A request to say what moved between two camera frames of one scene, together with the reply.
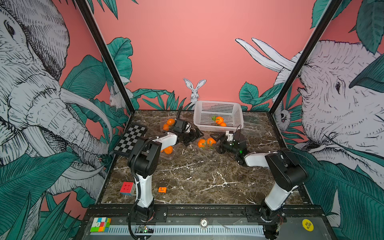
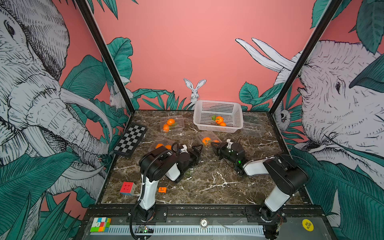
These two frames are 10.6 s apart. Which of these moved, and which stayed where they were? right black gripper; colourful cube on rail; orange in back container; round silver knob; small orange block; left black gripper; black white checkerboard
Moved: left black gripper; right black gripper
Stayed: black white checkerboard; orange in back container; round silver knob; colourful cube on rail; small orange block
